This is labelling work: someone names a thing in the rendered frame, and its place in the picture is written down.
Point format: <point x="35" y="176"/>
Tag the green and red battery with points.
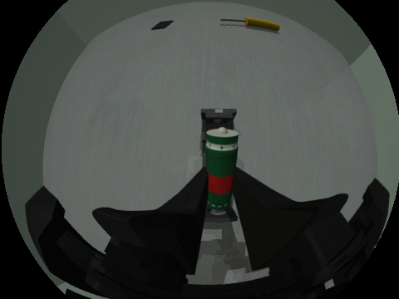
<point x="222" y="147"/>

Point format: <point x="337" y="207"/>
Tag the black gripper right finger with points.
<point x="270" y="221"/>

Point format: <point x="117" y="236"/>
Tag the yellow-handled screwdriver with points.
<point x="249" y="21"/>

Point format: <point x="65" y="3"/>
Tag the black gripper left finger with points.
<point x="175" y="227"/>

